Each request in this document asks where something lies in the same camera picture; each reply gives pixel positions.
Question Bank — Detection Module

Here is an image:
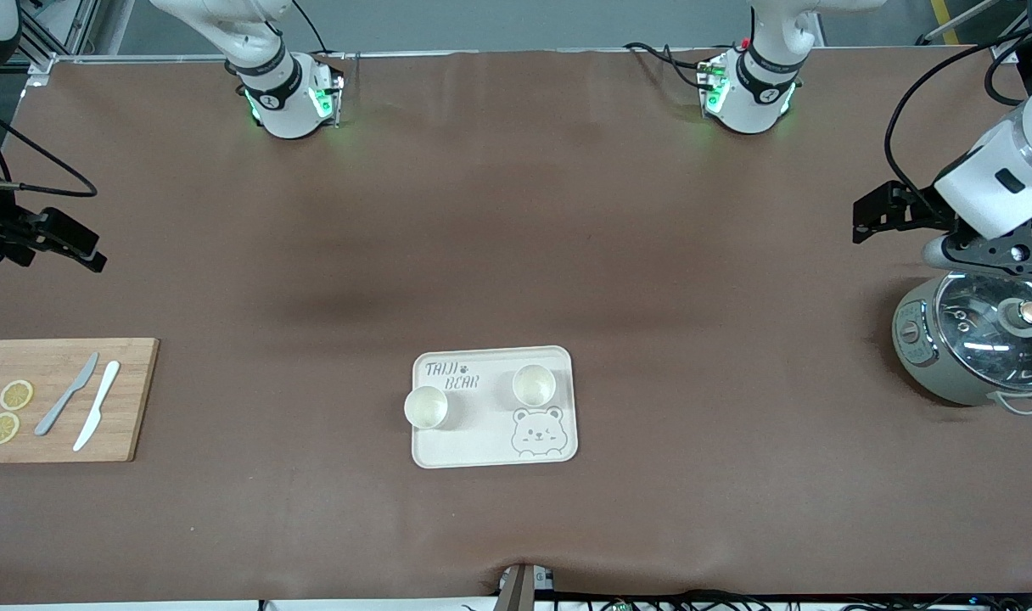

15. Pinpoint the white cup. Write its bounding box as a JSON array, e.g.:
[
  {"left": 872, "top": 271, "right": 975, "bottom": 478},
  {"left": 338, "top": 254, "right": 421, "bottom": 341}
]
[
  {"left": 512, "top": 364, "right": 557, "bottom": 407},
  {"left": 404, "top": 385, "right": 449, "bottom": 429}
]

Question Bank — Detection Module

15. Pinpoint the beige bear print tray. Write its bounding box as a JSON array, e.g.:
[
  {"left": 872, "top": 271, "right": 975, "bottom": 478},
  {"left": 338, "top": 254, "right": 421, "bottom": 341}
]
[{"left": 412, "top": 345, "right": 579, "bottom": 469}]

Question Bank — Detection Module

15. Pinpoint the grey-green cooking pot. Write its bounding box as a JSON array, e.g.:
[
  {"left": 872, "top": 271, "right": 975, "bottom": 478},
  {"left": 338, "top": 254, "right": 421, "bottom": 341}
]
[{"left": 892, "top": 276, "right": 1032, "bottom": 417}]

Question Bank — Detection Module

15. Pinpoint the glass pot lid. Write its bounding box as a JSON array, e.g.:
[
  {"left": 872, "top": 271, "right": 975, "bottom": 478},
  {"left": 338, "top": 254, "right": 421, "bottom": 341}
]
[{"left": 934, "top": 270, "right": 1032, "bottom": 393}]

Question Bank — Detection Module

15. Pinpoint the grey plastic knife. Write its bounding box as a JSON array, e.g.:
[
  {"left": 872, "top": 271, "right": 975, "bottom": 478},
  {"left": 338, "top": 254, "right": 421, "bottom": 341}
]
[{"left": 34, "top": 352, "right": 99, "bottom": 437}]

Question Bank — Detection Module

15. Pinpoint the white plastic knife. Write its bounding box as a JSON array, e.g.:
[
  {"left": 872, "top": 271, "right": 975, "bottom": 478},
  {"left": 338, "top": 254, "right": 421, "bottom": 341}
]
[{"left": 73, "top": 361, "right": 121, "bottom": 452}]

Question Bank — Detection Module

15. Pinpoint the bamboo cutting board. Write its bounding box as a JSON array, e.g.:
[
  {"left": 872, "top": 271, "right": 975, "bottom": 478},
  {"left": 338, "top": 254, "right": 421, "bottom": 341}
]
[{"left": 0, "top": 338, "right": 160, "bottom": 463}]

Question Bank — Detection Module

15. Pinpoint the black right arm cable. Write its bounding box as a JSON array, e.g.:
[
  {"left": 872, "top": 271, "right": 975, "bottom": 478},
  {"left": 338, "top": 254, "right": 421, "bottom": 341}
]
[{"left": 0, "top": 93, "right": 99, "bottom": 198}]

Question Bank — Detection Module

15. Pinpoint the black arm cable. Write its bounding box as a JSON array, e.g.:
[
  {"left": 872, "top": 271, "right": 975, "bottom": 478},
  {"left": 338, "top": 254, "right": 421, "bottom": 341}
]
[
  {"left": 0, "top": 93, "right": 99, "bottom": 198},
  {"left": 885, "top": 30, "right": 1032, "bottom": 213}
]

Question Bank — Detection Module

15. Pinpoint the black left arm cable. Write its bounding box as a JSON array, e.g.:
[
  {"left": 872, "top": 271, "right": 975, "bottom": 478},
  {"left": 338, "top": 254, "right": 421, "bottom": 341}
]
[{"left": 885, "top": 30, "right": 1032, "bottom": 213}]

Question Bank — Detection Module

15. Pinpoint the aluminium frame corner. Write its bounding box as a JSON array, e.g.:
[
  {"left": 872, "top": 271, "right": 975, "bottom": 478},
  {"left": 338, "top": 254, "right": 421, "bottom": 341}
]
[{"left": 15, "top": 0, "right": 101, "bottom": 77}]

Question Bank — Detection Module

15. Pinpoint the black base cable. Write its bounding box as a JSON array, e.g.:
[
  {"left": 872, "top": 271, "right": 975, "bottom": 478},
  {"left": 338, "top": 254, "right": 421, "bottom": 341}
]
[{"left": 624, "top": 42, "right": 712, "bottom": 90}]

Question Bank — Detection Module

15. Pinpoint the grey metal bracket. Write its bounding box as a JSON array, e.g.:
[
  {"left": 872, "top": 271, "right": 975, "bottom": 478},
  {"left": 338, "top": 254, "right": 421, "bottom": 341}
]
[{"left": 493, "top": 562, "right": 556, "bottom": 611}]

